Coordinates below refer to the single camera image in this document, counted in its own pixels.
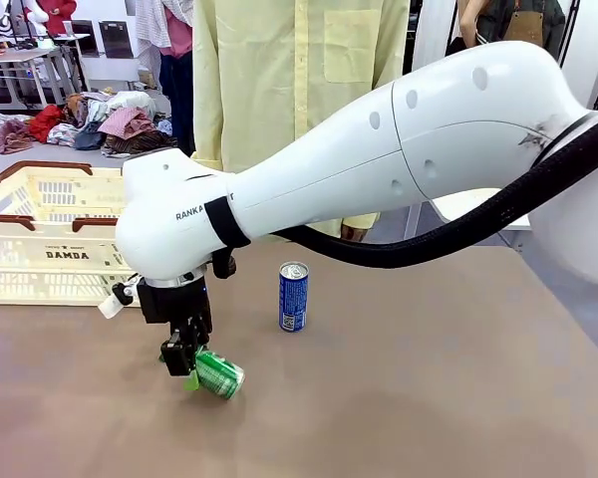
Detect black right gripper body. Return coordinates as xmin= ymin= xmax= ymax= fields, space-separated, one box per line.
xmin=139 ymin=271 xmax=214 ymax=329

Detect green drink can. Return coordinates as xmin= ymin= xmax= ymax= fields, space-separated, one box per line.
xmin=193 ymin=350 xmax=246 ymax=401

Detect blue drink can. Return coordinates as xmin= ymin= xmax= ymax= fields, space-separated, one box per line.
xmin=277 ymin=261 xmax=310 ymax=334

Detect person left forearm yellow sleeve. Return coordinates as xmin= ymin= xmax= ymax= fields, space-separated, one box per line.
xmin=323 ymin=211 xmax=381 ymax=239

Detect person right forearm yellow sleeve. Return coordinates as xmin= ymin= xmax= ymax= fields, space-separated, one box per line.
xmin=191 ymin=74 xmax=230 ymax=174

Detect person left hand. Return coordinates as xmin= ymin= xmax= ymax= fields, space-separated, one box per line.
xmin=341 ymin=223 xmax=380 ymax=244

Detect pile of colourful clothes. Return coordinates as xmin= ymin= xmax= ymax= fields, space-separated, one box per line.
xmin=0 ymin=89 xmax=178 ymax=158

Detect bystander in pink shirt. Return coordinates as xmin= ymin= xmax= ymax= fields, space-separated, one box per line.
xmin=135 ymin=0 xmax=196 ymax=158

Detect person torso yellow shirt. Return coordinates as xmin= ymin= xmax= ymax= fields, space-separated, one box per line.
xmin=191 ymin=0 xmax=413 ymax=240

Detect grey background desk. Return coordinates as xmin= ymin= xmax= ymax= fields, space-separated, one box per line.
xmin=0 ymin=33 xmax=92 ymax=109

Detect white folding table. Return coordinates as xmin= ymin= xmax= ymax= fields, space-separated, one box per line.
xmin=431 ymin=187 xmax=533 ymax=233

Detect red and white figure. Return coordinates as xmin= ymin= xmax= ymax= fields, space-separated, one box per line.
xmin=22 ymin=0 xmax=79 ymax=39

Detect bystander in brown apron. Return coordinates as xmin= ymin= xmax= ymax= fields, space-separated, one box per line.
xmin=448 ymin=0 xmax=567 ymax=57

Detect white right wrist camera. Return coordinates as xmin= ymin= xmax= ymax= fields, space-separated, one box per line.
xmin=98 ymin=278 xmax=144 ymax=320

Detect cream shopping basket brown handles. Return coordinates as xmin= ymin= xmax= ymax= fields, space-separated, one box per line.
xmin=0 ymin=159 xmax=142 ymax=308

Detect black right arm cable sleeve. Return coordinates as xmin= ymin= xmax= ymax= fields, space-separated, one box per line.
xmin=271 ymin=112 xmax=598 ymax=271

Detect dark wall appliance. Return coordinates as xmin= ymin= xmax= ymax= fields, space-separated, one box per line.
xmin=72 ymin=19 xmax=99 ymax=59
xmin=98 ymin=19 xmax=135 ymax=60

